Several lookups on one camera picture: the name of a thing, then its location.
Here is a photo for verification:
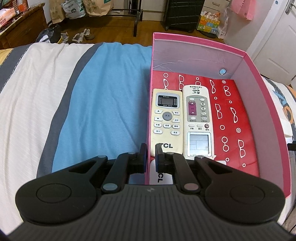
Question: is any brown paper bag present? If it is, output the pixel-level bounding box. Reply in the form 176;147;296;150
83;0;114;16

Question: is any colourful gift bag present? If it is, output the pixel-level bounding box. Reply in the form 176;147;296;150
197;11;220;35

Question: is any wooden nightstand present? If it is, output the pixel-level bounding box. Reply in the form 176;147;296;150
1;3;48;49

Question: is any white patterned shopping bag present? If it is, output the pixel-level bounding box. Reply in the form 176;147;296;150
61;0;86;19

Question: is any pink storage box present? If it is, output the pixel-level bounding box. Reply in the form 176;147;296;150
151;32;292;197

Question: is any cream TCL remote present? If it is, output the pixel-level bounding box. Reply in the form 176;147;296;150
150;88;183;157

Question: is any cream remote purple button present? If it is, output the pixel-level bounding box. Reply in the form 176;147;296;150
182;85;215;160

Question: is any white door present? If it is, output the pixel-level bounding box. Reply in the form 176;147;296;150
247;1;295;88

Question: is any pink hanging bag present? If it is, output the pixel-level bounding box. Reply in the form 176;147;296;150
230;0;256;21

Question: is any red patterned box liner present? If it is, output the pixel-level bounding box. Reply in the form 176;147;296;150
152;71;259;176

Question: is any black suitcase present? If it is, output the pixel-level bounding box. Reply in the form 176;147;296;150
163;0;205;33

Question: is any striped bed sheet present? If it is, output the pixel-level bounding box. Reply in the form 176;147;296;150
1;43;295;240

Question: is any pair of sandals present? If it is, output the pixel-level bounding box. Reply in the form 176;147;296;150
61;29;94;44

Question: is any black clothes rack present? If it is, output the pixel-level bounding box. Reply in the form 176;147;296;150
108;0;144;37

